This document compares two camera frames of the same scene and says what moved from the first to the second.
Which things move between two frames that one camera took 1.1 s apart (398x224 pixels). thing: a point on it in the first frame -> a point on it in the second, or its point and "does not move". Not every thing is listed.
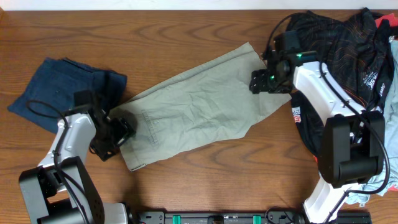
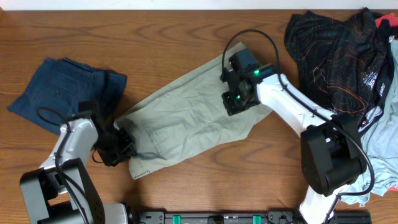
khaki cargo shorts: (203, 107) does not move
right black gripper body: (270, 81) -> (236, 101)
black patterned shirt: (355, 51) does not move
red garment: (393, 20) does not move
